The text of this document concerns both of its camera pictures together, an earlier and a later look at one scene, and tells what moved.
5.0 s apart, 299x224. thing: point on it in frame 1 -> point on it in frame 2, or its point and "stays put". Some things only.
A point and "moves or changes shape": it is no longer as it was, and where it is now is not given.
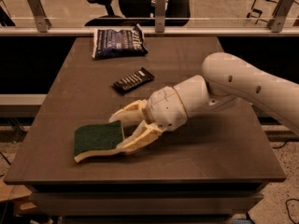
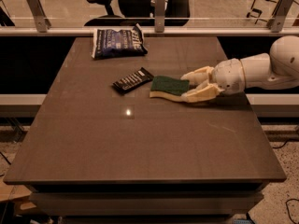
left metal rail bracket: (43, 23) stays put
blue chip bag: (111, 44) stays put
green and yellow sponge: (97, 138) moves or changes shape
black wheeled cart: (266, 4) stays put
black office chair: (138, 10) stays put
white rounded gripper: (164, 106) -> (228, 76)
